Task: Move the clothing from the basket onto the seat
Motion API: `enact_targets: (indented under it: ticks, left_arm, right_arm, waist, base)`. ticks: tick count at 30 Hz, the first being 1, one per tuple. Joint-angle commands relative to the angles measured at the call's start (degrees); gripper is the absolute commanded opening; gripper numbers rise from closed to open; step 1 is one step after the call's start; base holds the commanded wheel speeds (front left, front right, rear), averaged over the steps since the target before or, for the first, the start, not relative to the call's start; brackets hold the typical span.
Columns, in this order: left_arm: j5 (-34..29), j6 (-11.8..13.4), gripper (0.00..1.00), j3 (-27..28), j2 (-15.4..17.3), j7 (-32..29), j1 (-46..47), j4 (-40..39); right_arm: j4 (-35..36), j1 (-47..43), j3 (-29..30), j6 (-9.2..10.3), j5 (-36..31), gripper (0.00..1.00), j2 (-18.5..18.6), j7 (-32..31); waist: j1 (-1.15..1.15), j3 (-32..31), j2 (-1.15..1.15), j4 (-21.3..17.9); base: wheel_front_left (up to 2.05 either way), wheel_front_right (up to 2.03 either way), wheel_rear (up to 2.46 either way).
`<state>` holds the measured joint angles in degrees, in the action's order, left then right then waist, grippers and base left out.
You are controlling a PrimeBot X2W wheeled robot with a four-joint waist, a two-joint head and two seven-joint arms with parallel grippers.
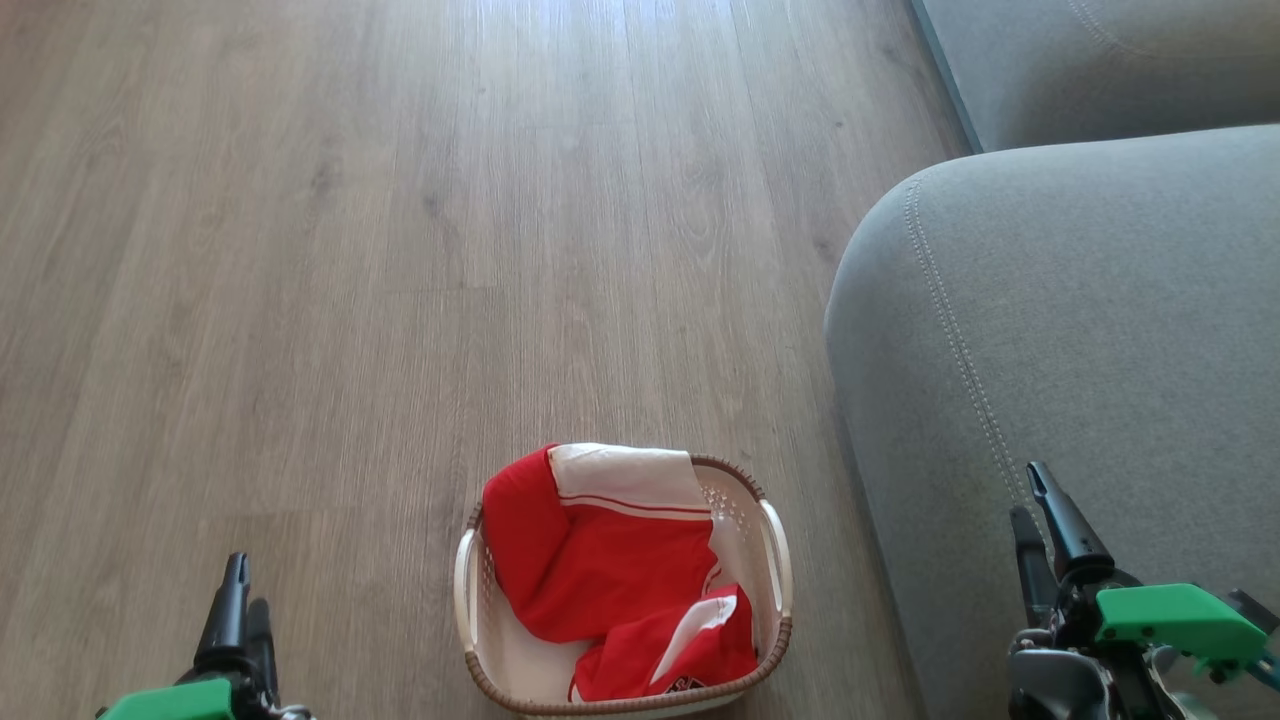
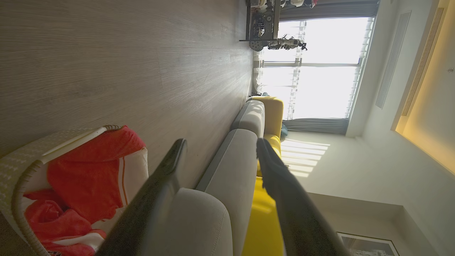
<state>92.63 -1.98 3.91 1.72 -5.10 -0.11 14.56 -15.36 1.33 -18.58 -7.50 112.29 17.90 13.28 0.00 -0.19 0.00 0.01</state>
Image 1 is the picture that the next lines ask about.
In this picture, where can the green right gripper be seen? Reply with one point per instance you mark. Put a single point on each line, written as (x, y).
(1170, 615)

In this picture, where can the grey fabric sofa seat cushion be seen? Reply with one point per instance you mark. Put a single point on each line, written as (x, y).
(1110, 70)

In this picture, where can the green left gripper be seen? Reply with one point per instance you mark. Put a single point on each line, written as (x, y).
(190, 702)

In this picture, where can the red white shorts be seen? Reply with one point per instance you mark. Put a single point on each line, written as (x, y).
(690, 650)

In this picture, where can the red white striped shirt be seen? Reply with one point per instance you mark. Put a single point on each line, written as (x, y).
(600, 560)

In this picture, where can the white plastic laundry basket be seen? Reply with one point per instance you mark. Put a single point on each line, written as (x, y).
(745, 540)

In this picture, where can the grey fabric sofa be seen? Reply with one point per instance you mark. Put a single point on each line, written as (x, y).
(1100, 330)

